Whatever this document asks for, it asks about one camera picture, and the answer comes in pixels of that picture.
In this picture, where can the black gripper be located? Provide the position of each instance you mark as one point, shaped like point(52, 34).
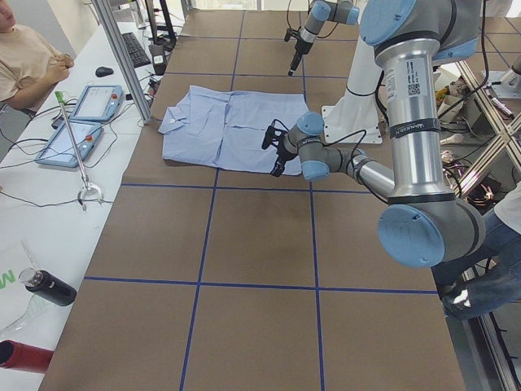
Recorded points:
point(282, 154)
point(296, 50)

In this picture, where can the light blue striped shirt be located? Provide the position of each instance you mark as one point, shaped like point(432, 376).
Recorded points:
point(226, 129)

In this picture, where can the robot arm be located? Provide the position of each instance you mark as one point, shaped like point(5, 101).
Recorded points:
point(424, 223)
point(320, 12)

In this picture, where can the black keyboard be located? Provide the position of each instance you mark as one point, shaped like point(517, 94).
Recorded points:
point(136, 52)

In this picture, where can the upper teach pendant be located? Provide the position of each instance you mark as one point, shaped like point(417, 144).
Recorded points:
point(98, 103)

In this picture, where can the teach pendant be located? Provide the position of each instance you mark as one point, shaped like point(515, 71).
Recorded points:
point(59, 151)
point(98, 103)

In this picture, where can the reacher grabber tool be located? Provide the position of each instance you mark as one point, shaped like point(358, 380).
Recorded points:
point(88, 187)

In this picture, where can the black computer mouse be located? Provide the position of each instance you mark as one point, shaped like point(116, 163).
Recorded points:
point(103, 71)

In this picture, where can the lower teach pendant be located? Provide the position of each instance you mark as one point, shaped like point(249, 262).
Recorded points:
point(59, 151)

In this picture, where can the black water bottle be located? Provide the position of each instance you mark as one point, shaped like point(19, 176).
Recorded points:
point(47, 286)

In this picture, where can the seated person beige shirt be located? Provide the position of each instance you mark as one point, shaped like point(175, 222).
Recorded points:
point(30, 66)

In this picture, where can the red cylinder bottle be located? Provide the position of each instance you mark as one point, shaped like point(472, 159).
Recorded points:
point(22, 357)

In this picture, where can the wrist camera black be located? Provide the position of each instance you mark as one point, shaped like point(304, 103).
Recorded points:
point(290, 32)
point(274, 135)

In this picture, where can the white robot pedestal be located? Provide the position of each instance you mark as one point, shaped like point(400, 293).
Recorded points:
point(355, 116)

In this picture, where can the aluminium frame column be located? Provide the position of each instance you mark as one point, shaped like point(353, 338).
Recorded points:
point(115, 39)

